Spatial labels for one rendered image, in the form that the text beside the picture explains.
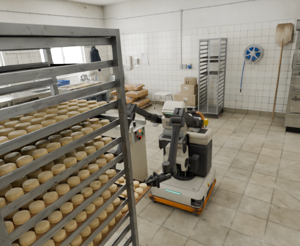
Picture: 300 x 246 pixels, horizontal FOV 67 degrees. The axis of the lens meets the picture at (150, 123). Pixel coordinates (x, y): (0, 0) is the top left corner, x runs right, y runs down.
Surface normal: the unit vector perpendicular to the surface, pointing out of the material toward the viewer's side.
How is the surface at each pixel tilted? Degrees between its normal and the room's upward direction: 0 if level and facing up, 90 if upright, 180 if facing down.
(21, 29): 90
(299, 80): 90
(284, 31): 81
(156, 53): 90
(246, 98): 90
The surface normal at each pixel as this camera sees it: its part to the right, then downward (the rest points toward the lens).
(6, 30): 0.87, 0.11
